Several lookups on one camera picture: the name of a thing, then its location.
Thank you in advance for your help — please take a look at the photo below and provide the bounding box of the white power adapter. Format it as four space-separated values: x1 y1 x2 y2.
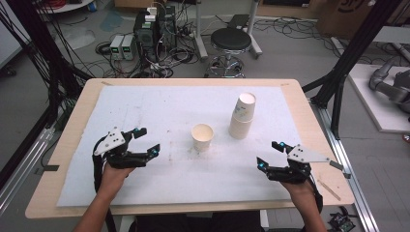
144 6 159 22

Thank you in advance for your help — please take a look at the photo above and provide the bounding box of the black frame post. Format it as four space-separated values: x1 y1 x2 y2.
0 0 95 191
302 0 395 140

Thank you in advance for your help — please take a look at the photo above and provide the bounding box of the white paper cup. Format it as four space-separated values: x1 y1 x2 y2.
190 123 215 153

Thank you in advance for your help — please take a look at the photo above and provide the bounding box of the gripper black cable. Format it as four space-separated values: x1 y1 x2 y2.
298 175 325 232
92 151 118 232

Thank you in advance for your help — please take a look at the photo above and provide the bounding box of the grey metal bracket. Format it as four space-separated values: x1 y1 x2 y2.
329 159 352 180

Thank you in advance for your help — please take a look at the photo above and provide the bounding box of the grey bench power supply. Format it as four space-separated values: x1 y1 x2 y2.
121 34 136 61
109 35 125 61

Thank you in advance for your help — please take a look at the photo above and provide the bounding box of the white stand leg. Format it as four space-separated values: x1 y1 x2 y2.
245 0 263 60
192 0 210 62

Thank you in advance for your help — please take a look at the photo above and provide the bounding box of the white round table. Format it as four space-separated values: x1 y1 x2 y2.
36 0 95 15

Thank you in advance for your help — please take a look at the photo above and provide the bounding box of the person's dark clothing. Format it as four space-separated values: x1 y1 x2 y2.
128 210 266 232

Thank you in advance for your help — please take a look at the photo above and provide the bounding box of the tangle of floor cables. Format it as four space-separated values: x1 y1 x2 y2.
86 6 214 79

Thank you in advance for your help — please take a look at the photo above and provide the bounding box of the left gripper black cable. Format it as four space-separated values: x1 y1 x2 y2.
92 151 118 232

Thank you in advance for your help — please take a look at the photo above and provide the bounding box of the aluminium rail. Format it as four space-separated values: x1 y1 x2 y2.
0 127 56 216
309 99 381 232

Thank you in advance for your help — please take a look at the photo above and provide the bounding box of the person's right hand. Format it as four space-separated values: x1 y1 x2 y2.
279 179 315 204

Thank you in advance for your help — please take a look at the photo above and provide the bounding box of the green circuit board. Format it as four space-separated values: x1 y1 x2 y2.
328 212 356 232

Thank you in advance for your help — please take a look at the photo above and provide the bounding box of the black flat pad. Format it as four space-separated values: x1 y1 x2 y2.
226 14 251 30

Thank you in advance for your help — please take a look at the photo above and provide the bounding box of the black computer tower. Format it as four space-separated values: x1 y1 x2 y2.
132 5 178 63

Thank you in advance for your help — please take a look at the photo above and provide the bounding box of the white floor board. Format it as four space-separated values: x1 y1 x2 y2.
347 63 410 133

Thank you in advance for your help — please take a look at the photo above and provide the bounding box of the cardboard box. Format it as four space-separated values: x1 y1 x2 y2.
316 0 376 39

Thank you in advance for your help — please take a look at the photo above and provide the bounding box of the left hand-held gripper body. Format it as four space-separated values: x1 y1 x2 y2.
92 127 153 170

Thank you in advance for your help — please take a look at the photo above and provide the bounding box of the person's left hand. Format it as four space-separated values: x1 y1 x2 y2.
96 161 137 195

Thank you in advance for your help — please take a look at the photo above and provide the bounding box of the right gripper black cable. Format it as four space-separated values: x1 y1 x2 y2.
298 175 325 232

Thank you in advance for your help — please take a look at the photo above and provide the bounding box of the black round stool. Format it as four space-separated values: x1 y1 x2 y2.
204 27 252 79

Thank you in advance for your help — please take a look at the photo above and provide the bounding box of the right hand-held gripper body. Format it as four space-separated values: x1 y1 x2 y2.
266 143 331 186

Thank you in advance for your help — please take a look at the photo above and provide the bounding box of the stack of white paper cups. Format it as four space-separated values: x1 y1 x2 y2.
228 92 257 140

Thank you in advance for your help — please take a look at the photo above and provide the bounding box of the coiled black cable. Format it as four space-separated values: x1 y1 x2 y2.
95 41 112 56

